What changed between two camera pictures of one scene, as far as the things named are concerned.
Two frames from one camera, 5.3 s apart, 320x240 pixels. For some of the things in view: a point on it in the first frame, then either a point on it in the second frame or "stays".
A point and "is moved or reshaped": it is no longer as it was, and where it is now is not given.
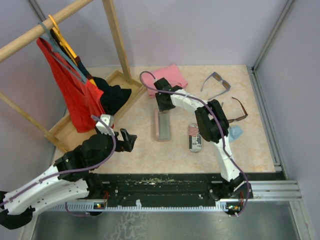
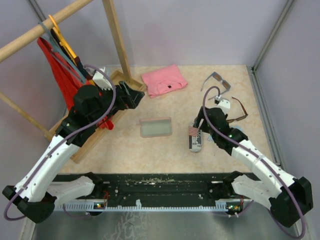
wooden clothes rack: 67,132 stays
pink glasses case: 162,126 is moved or reshaped
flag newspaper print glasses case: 194,138 stays
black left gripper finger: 129,145 -> 134,98
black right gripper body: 162,105 -> 205,128
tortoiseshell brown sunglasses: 240,119 stays
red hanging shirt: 86,100 stays
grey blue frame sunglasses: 217,77 stays
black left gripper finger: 127,136 -> 126,88
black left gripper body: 119,144 -> 120,103
